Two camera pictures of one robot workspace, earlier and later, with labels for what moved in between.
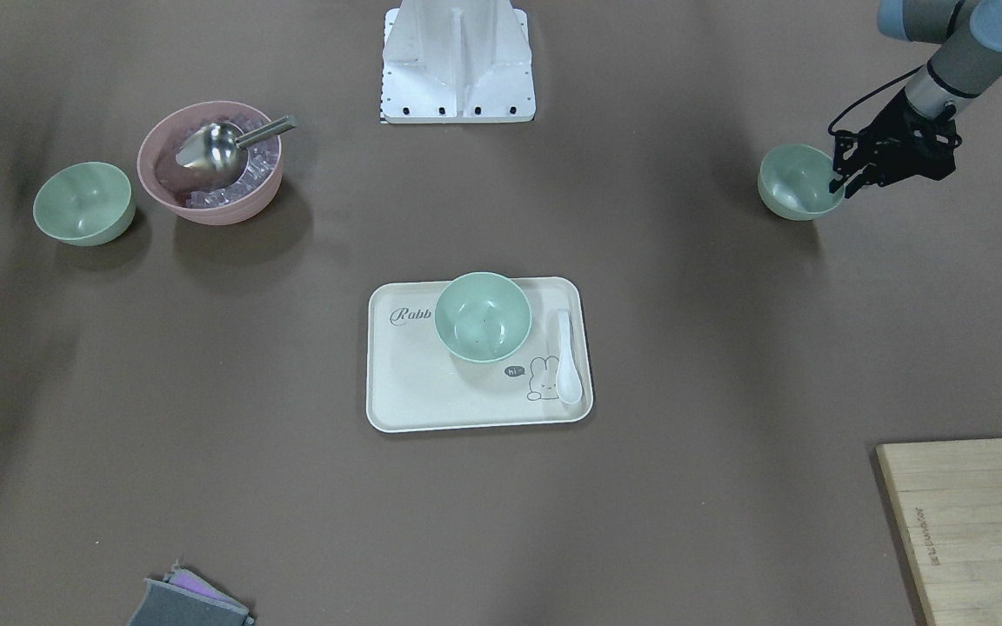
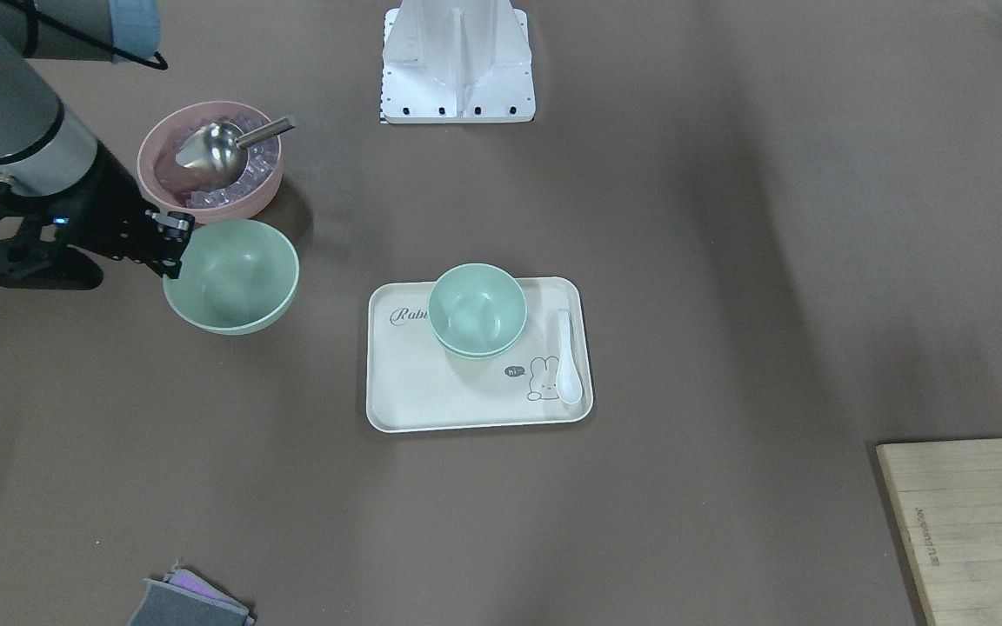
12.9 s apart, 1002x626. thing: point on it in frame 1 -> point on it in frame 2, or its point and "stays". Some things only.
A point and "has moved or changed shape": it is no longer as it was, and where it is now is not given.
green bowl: x=86 y=204 has moved or changed shape
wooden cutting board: x=972 y=515 stays
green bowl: x=794 y=183 -> x=477 y=310
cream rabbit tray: x=486 y=350 stays
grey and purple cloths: x=181 y=599 stays
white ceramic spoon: x=569 y=386 stays
